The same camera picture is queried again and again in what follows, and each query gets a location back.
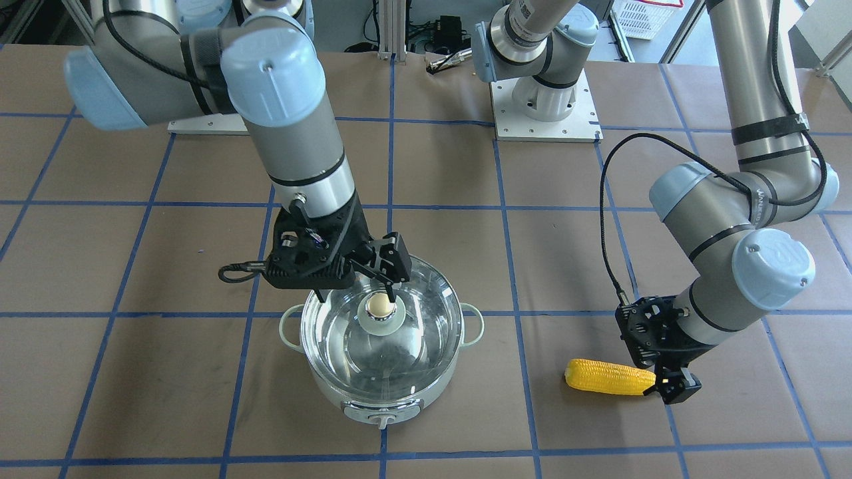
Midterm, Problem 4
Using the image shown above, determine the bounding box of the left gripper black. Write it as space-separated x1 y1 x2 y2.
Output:
614 296 713 405

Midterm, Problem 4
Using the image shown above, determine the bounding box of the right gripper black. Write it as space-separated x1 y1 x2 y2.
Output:
264 193 411 303

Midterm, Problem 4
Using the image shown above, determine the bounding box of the glass pot lid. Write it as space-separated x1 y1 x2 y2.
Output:
300 254 464 400

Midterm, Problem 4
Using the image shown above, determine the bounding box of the yellow corn cob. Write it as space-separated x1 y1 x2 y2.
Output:
564 359 656 395

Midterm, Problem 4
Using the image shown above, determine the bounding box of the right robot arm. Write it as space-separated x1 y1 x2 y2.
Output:
64 1 411 302

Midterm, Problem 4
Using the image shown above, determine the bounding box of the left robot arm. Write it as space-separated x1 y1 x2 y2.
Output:
615 1 839 404

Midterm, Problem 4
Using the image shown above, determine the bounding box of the white electric pot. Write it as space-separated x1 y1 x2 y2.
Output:
279 254 485 430

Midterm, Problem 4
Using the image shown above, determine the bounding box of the brown grid table mat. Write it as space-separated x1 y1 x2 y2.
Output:
0 45 852 479

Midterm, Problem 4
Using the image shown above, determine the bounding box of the white plastic basket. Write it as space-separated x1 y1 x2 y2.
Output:
612 1 684 40

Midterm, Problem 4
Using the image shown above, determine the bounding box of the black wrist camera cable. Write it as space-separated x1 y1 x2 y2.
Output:
600 0 829 310

